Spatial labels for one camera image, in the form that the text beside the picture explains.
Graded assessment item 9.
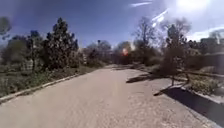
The row of trees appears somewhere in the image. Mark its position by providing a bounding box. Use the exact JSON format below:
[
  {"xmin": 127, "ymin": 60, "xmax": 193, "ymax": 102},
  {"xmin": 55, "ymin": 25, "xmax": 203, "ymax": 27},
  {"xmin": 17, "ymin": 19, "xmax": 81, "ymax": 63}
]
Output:
[{"xmin": 0, "ymin": 16, "xmax": 224, "ymax": 69}]

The pale gravel path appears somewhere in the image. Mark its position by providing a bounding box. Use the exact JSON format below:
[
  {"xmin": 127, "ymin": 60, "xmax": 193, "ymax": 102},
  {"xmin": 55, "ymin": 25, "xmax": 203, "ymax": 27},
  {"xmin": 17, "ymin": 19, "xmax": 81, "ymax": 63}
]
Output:
[{"xmin": 0, "ymin": 64, "xmax": 215, "ymax": 128}]

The large evergreen tree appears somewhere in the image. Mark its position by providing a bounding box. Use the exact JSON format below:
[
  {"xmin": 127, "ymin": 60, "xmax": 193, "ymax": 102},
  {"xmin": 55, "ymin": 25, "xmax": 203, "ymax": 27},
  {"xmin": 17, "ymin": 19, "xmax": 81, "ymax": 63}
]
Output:
[{"xmin": 42, "ymin": 17, "xmax": 81, "ymax": 72}]

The slender tree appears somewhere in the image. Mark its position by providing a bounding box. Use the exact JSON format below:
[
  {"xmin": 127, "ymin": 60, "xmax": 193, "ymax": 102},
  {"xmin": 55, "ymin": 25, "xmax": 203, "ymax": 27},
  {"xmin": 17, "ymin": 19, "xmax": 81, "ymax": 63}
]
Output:
[{"xmin": 160, "ymin": 24, "xmax": 188, "ymax": 87}]

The pale stone kerb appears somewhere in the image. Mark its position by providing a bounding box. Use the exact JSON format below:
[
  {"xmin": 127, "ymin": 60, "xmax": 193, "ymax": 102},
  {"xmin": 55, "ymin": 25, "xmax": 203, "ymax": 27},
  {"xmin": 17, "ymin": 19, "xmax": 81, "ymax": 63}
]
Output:
[
  {"xmin": 153, "ymin": 82, "xmax": 224, "ymax": 105},
  {"xmin": 0, "ymin": 71, "xmax": 88, "ymax": 105}
]

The bed of low plants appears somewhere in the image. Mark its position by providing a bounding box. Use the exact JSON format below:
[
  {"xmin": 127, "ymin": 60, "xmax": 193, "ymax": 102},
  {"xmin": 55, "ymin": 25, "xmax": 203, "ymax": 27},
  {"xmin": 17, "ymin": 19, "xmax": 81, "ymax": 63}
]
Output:
[
  {"xmin": 185, "ymin": 65, "xmax": 224, "ymax": 98},
  {"xmin": 0, "ymin": 64, "xmax": 98, "ymax": 98}
]

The building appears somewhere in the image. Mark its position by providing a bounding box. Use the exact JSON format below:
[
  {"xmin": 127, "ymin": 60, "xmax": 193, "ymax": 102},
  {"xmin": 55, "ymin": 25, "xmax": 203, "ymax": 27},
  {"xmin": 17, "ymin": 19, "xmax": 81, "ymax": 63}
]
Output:
[{"xmin": 186, "ymin": 29, "xmax": 224, "ymax": 75}]

